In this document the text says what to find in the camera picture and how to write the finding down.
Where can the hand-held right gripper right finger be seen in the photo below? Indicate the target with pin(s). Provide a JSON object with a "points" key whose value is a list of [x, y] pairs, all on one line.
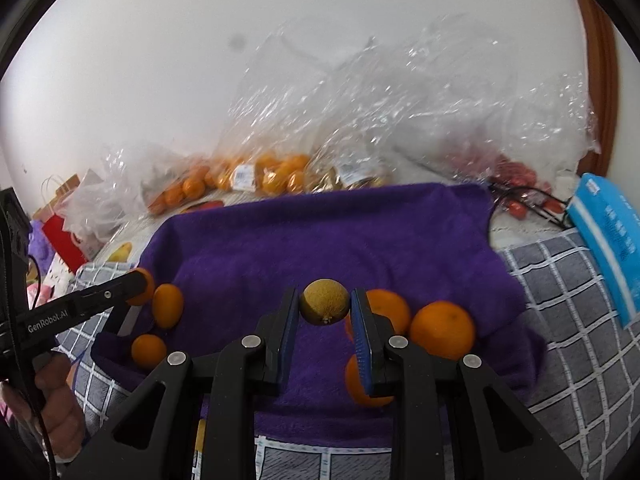
{"points": [[361, 345]]}

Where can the white plastic bag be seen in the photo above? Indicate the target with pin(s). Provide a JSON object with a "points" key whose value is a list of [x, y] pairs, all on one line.
{"points": [[95, 210]]}

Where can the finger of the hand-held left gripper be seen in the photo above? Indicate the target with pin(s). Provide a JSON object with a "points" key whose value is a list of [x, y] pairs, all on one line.
{"points": [[120, 322], [110, 292]]}

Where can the red paper bag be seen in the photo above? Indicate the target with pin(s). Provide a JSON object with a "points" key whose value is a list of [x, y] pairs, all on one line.
{"points": [[65, 245]]}

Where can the brown wooden door frame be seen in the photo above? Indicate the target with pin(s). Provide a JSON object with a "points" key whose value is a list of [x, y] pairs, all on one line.
{"points": [[597, 85]]}

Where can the labelled clear bag of oranges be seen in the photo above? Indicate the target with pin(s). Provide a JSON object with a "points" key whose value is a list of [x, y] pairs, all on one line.
{"points": [[280, 172]]}

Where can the large orange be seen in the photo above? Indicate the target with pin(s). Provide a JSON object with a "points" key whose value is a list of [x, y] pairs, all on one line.
{"points": [[442, 329], [357, 385], [390, 310]]}

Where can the small yellow object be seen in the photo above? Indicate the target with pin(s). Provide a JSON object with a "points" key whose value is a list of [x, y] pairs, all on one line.
{"points": [[120, 251]]}

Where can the purple towel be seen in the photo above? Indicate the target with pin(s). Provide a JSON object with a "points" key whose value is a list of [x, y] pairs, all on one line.
{"points": [[300, 240]]}

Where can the blue tissue packet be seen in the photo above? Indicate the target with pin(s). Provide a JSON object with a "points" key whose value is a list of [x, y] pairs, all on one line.
{"points": [[610, 240]]}

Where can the brown paper bag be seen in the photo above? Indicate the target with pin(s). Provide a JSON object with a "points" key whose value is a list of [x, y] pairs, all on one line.
{"points": [[62, 192]]}

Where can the clear bag of yellow-green fruit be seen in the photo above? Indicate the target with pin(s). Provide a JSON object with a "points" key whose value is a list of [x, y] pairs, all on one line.
{"points": [[350, 170]]}

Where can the clear bag of small oranges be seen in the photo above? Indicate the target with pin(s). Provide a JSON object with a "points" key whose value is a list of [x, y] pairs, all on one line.
{"points": [[180, 185]]}

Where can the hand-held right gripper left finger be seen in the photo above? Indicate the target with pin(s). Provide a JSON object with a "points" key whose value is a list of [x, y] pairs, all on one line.
{"points": [[289, 340]]}

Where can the yellow-green round fruit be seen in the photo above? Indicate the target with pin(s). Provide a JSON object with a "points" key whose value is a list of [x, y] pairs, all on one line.
{"points": [[325, 302]]}

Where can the person's left hand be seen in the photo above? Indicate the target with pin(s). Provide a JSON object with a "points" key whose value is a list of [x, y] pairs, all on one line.
{"points": [[60, 410]]}

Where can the clear bag of red tomatoes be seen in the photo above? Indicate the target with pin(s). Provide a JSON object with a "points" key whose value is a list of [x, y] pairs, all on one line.
{"points": [[500, 125]]}

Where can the small orange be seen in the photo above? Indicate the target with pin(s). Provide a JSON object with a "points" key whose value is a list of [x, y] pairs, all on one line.
{"points": [[167, 305], [145, 287], [148, 350]]}

